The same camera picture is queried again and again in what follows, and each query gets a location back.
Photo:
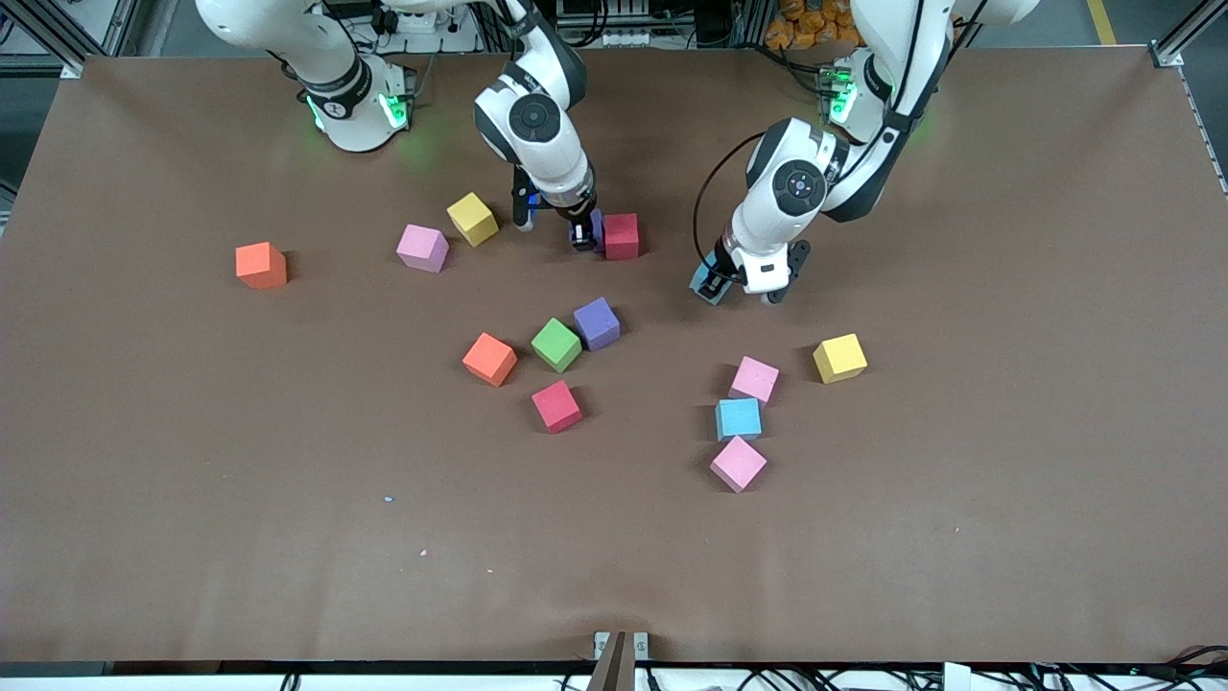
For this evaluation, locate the orange plastic items pile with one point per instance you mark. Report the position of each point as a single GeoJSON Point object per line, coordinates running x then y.
{"type": "Point", "coordinates": [796, 34]}

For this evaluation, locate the blue foam cube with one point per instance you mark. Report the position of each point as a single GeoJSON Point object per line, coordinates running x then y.
{"type": "Point", "coordinates": [701, 285]}
{"type": "Point", "coordinates": [738, 419]}

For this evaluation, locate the grey metal bracket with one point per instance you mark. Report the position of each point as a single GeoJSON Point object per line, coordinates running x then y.
{"type": "Point", "coordinates": [643, 645]}

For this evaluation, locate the brown table mat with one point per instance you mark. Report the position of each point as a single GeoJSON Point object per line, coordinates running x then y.
{"type": "Point", "coordinates": [288, 576]}

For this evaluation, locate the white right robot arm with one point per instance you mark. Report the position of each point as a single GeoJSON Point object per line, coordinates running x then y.
{"type": "Point", "coordinates": [561, 161]}

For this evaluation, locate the pink foam cube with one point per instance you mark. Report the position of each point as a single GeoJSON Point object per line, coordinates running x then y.
{"type": "Point", "coordinates": [422, 248]}
{"type": "Point", "coordinates": [754, 379]}
{"type": "Point", "coordinates": [738, 464]}

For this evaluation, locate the white equipment box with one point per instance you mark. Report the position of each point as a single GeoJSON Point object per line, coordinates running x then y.
{"type": "Point", "coordinates": [624, 38]}

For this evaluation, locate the green foam cube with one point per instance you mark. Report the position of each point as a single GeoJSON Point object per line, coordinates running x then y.
{"type": "Point", "coordinates": [556, 345]}

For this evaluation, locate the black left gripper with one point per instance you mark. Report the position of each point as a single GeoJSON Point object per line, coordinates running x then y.
{"type": "Point", "coordinates": [718, 268]}

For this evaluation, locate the yellow foam cube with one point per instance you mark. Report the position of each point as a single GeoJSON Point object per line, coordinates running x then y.
{"type": "Point", "coordinates": [839, 358]}
{"type": "Point", "coordinates": [473, 219]}

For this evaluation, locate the dark camera mount post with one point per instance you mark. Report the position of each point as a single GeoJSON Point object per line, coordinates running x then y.
{"type": "Point", "coordinates": [614, 672]}

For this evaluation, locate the white power strip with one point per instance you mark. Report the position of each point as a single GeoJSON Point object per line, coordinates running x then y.
{"type": "Point", "coordinates": [436, 40]}

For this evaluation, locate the aluminium table edge rail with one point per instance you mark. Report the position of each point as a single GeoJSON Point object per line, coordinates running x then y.
{"type": "Point", "coordinates": [1205, 132]}

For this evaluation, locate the red foam cube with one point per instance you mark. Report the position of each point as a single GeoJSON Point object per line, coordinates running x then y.
{"type": "Point", "coordinates": [622, 237]}
{"type": "Point", "coordinates": [556, 406]}

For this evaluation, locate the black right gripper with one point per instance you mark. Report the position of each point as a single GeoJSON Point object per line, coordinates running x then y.
{"type": "Point", "coordinates": [579, 220]}

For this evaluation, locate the aluminium frame profile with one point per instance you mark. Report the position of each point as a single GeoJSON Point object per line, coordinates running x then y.
{"type": "Point", "coordinates": [53, 43]}
{"type": "Point", "coordinates": [1185, 36]}

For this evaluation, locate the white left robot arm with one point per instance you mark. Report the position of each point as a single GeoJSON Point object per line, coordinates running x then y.
{"type": "Point", "coordinates": [767, 230]}

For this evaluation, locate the orange foam cube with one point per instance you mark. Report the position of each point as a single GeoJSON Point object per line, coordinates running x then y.
{"type": "Point", "coordinates": [261, 266]}
{"type": "Point", "coordinates": [489, 359]}

